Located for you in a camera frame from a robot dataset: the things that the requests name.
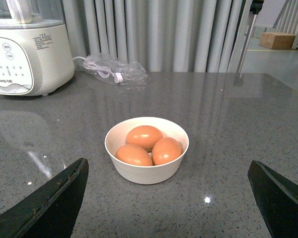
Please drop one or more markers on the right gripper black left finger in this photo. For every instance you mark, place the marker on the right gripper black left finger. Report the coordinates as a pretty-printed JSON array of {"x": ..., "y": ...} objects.
[{"x": 51, "y": 210}]

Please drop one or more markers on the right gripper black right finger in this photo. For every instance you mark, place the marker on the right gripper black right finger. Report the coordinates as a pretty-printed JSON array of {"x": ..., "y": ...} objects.
[{"x": 277, "y": 200}]

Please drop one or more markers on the brown egg in bowl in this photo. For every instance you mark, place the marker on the brown egg in bowl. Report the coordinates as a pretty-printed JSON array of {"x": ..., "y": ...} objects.
[
  {"x": 166, "y": 150},
  {"x": 145, "y": 136},
  {"x": 133, "y": 155}
]

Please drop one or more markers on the cardboard box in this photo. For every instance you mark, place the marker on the cardboard box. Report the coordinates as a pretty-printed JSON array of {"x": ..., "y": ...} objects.
[{"x": 277, "y": 40}]

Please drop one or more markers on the white round bowl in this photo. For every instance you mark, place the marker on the white round bowl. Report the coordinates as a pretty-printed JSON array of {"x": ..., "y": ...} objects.
[{"x": 116, "y": 137}]

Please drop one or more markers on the clear plastic bag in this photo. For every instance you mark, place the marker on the clear plastic bag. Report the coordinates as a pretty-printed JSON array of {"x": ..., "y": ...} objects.
[{"x": 109, "y": 69}]

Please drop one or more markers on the white Joyoung blender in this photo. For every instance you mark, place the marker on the white Joyoung blender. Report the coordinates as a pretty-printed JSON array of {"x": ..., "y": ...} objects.
[{"x": 35, "y": 54}]

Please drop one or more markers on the metal tripod pole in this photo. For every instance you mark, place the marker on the metal tripod pole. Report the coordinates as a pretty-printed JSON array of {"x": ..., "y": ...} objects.
[{"x": 255, "y": 8}]

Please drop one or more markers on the grey curtain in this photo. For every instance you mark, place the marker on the grey curtain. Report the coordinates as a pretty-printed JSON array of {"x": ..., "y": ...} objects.
[{"x": 162, "y": 35}]

